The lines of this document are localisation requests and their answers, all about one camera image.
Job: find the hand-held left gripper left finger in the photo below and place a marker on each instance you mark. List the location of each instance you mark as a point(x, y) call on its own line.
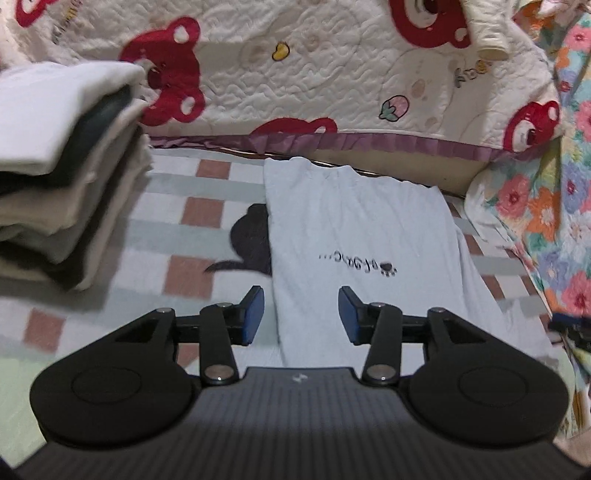
point(252, 317)

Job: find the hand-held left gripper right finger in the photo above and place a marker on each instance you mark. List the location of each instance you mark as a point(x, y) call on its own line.
point(348, 318)

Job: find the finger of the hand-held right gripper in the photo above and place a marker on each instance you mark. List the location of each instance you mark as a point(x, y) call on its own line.
point(575, 330)

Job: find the white paw print shirt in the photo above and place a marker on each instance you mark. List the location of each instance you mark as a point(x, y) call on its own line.
point(369, 230)

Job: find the stack of folded clothes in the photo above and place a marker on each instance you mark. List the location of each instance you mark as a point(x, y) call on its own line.
point(55, 152)

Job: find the checked blanket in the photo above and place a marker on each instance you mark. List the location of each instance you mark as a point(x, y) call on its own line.
point(203, 212)

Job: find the floral blanket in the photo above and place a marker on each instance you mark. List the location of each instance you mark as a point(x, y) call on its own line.
point(554, 207)

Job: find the beige mattress side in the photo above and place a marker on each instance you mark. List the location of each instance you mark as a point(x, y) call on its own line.
point(443, 176)

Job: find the light green sheet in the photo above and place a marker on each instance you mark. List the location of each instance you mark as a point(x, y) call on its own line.
point(18, 406)

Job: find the red bear print quilt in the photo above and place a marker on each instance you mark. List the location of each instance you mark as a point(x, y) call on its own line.
point(323, 69)

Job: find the cream cloth sleeve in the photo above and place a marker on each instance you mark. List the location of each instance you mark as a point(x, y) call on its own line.
point(487, 27)

